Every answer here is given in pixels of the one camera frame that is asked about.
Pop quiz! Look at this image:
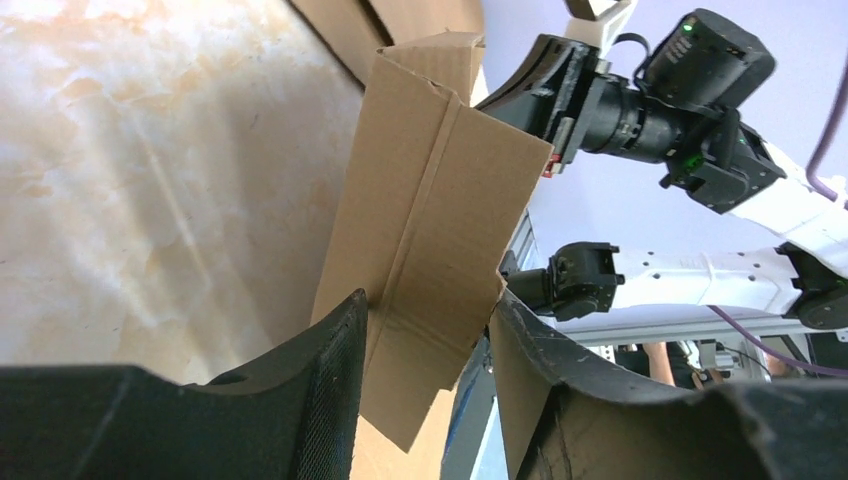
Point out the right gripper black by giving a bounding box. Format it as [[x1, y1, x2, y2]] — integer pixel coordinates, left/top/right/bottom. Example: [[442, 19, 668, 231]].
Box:
[[475, 8, 787, 214]]

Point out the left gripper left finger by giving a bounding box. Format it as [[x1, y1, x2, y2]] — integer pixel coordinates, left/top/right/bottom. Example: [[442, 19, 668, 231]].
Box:
[[1, 290, 368, 479]]

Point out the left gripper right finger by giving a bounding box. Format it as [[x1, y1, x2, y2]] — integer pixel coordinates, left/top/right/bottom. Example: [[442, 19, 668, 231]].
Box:
[[489, 293, 847, 479]]

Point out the brown cardboard box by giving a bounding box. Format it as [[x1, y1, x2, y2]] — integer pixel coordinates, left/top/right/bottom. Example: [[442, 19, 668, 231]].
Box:
[[297, 1, 551, 479]]

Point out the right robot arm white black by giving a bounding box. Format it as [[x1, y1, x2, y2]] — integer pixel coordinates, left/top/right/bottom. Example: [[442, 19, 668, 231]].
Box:
[[478, 1, 847, 330]]

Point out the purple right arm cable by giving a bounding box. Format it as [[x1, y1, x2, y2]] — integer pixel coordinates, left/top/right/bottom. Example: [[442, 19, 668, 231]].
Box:
[[708, 59, 848, 380]]

